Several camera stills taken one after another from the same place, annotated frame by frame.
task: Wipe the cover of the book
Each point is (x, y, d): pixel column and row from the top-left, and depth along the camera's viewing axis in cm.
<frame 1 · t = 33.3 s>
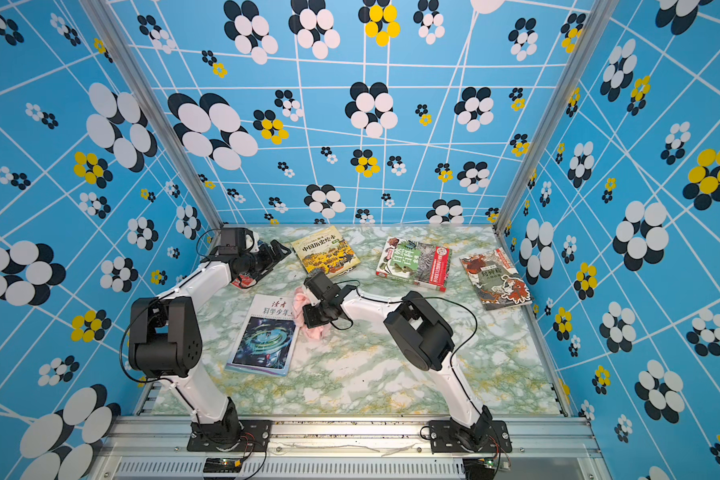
left hand: (285, 254, 95), fingers open
right hand: (307, 320, 93), fingers closed
white book with galaxy cover: (267, 337, 93), on the table
yellow Chinese history picture book: (325, 252, 114), on the table
green red dinosaur book: (415, 262, 107), point 3 cm above the table
red brown illustrated book: (494, 280, 104), point 2 cm above the table

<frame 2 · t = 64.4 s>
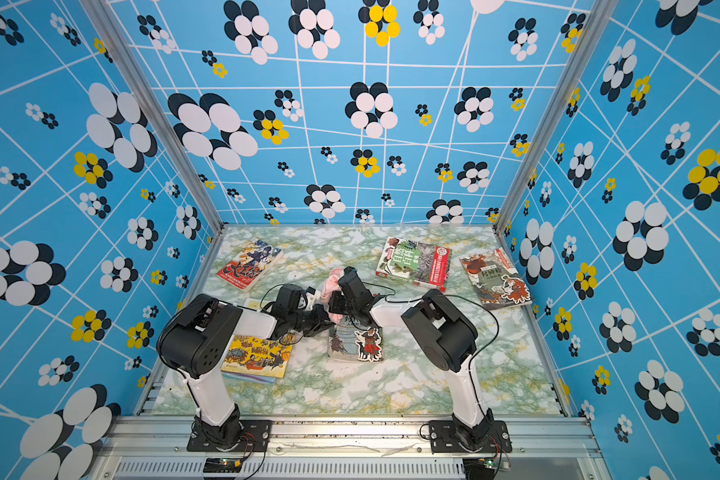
left hand: (342, 319, 93), fingers closed
right hand: (330, 301, 96), fingers closed
yellow Chinese history picture book: (257, 356, 88), on the table
grey teal warrior book: (347, 341, 91), on the table
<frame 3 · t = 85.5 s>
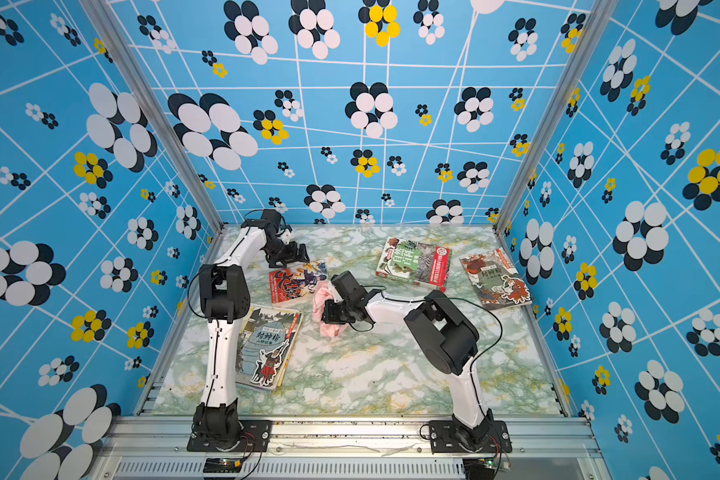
left hand: (300, 259, 107), fingers open
right hand: (324, 315, 92), fingers closed
grey teal warrior book: (267, 338, 91), point 2 cm above the table
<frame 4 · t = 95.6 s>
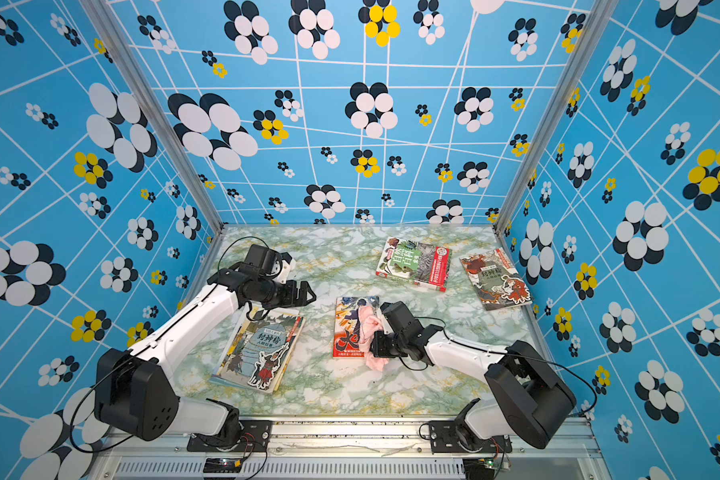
left hand: (306, 295, 83), fingers open
right hand: (373, 346, 86), fingers closed
red manga book: (346, 333, 92), on the table
